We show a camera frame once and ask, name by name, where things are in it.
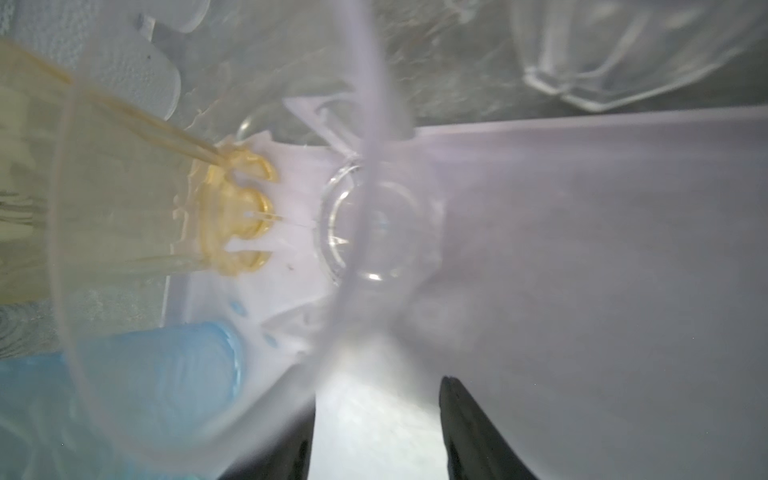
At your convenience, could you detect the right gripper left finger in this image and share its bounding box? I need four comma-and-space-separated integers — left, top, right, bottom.
221, 401, 316, 480

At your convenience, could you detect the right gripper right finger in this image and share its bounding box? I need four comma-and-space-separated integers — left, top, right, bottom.
439, 376, 537, 480

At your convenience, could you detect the blue plastic cup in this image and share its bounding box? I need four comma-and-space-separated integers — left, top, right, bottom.
1, 322, 243, 479

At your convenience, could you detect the lilac plastic tray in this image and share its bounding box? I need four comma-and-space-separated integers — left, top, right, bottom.
164, 106, 768, 480

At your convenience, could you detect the clear faceted glass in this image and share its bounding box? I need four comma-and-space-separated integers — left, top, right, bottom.
50, 1, 445, 471

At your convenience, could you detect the yellow plastic cup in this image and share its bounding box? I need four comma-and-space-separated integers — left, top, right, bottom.
1, 40, 279, 304

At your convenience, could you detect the clear glass right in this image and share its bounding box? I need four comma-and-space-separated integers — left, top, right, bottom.
509, 1, 767, 112

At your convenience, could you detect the frosted dotted glass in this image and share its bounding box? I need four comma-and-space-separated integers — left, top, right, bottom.
1, 0, 210, 120

